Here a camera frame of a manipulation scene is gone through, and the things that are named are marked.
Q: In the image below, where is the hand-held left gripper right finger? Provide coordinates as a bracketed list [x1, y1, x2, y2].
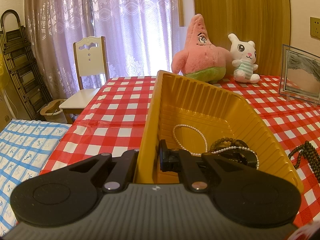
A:
[159, 139, 260, 193]

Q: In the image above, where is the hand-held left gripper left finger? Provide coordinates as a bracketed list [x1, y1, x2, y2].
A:
[69, 149, 140, 193]

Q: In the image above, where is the white pearl necklace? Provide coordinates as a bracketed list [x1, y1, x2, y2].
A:
[172, 124, 258, 157]

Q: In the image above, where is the dark bead bracelet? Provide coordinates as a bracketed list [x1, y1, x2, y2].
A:
[209, 136, 248, 153]

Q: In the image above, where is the gold plastic tray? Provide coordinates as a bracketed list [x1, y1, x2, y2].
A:
[132, 70, 305, 193]

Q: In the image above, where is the red white checkered tablecloth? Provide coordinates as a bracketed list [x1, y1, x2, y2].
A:
[39, 74, 320, 230]

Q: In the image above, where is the small waste basket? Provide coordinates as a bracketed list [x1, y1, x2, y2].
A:
[40, 99, 68, 124]

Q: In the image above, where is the blue patterned white blanket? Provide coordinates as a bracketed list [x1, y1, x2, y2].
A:
[0, 119, 72, 235]

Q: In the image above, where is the white wooden chair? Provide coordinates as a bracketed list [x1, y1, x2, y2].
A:
[59, 36, 110, 125]

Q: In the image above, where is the pink starfish plush toy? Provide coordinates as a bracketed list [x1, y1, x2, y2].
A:
[171, 14, 232, 83]

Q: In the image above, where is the white rabbit plush toy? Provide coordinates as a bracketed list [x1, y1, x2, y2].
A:
[228, 33, 260, 84]

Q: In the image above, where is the purple lace curtain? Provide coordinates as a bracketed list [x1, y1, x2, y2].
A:
[24, 0, 193, 100]

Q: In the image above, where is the black folding rack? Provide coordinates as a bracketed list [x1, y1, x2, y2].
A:
[0, 9, 54, 121]

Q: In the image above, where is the red white garment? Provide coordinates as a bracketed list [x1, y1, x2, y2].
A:
[285, 220, 320, 240]

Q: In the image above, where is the wooden door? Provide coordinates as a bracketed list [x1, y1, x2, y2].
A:
[192, 0, 292, 77]

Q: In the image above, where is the long dark bead necklace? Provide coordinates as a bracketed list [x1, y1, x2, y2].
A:
[287, 141, 320, 182]

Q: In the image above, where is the glass sand picture frame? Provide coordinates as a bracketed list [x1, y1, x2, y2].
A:
[279, 44, 320, 104]

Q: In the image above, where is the beige wall socket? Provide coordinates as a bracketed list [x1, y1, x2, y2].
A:
[310, 17, 320, 39]

